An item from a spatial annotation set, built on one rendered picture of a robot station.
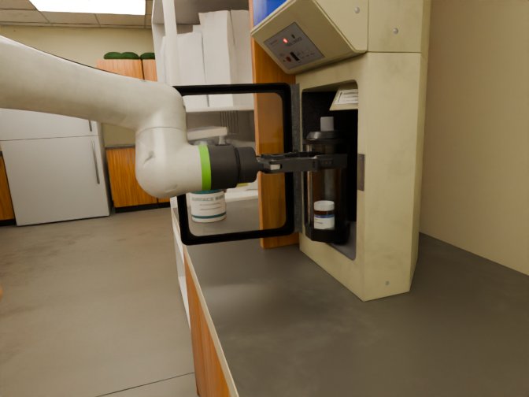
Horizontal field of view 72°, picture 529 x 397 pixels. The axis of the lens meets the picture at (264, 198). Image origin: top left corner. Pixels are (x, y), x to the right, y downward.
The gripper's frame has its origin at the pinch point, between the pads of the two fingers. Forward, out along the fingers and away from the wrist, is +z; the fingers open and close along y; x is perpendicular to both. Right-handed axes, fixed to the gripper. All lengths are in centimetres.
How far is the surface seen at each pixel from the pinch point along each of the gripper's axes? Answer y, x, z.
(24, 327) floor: 183, 121, -136
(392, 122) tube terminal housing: -14.8, -7.7, 6.5
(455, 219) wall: 7.7, 20.7, 43.3
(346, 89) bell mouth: -2.9, -14.6, 3.5
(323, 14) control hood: -15.2, -25.4, -7.4
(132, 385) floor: 101, 121, -61
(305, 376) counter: -30.9, 27.5, -17.7
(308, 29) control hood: -8.1, -24.8, -7.0
